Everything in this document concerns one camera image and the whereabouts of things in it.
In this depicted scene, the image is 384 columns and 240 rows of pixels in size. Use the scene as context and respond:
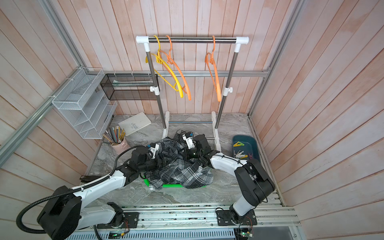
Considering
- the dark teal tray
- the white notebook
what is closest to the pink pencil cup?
the white notebook

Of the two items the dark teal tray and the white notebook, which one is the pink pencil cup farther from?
the dark teal tray

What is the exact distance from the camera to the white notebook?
3.68 feet
